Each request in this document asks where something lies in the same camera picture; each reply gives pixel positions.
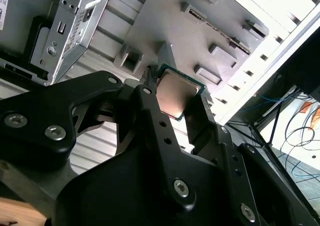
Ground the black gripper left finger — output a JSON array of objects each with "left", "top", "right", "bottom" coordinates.
[{"left": 0, "top": 65, "right": 198, "bottom": 213}]

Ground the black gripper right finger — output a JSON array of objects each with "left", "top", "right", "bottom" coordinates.
[{"left": 186, "top": 95, "right": 320, "bottom": 226}]

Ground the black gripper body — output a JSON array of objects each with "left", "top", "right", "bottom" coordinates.
[{"left": 46, "top": 145, "right": 253, "bottom": 226}]

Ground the silver green-edged CPU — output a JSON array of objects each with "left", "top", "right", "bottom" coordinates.
[{"left": 155, "top": 62, "right": 207, "bottom": 123}]

